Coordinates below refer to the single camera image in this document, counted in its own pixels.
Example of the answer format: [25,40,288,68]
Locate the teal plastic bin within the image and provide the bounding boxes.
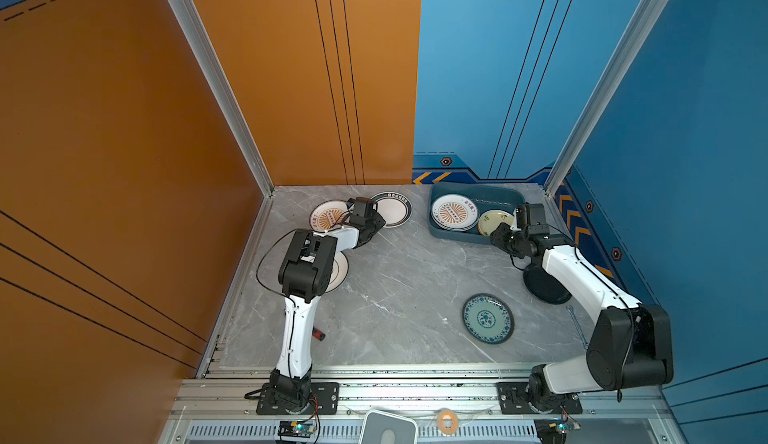
[428,182,525,245]

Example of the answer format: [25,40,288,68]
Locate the teal patterned plate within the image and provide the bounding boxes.
[462,293,515,345]

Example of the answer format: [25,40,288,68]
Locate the white box device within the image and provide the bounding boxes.
[358,410,418,444]

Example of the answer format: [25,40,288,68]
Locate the white flower pattern plate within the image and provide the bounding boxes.
[326,252,349,293]

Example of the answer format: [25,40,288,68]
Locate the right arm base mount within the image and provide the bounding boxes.
[496,382,583,415]

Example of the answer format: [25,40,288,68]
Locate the cream calligraphy plate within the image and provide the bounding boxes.
[477,210,518,237]

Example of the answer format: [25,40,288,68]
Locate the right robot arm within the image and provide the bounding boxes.
[490,204,674,413]

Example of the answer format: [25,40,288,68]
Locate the right circuit board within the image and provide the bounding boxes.
[549,417,582,442]

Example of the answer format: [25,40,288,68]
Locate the large orange sunburst plate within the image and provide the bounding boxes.
[430,194,479,232]

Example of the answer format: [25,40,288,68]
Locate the tape roll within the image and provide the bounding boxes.
[436,408,459,436]

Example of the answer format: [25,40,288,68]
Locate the red handled screwdriver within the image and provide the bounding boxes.
[312,328,326,341]

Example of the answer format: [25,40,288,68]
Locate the dark rimmed white plate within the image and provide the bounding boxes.
[371,192,412,229]

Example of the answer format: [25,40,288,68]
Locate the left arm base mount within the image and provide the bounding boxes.
[256,382,340,416]

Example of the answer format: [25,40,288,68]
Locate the small orange sunburst plate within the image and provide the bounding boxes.
[309,200,349,233]

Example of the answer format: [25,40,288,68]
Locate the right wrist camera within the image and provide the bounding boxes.
[515,204,529,231]

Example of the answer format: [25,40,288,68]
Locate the black plate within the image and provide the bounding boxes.
[523,264,572,305]

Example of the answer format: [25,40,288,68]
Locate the circuit board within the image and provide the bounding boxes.
[276,420,319,443]
[549,417,582,442]

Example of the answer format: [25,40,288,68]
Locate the left circuit board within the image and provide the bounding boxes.
[276,420,319,443]

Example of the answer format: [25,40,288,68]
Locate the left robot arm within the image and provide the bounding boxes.
[259,197,385,414]

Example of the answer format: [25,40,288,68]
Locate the silver wrench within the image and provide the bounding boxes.
[566,305,589,351]

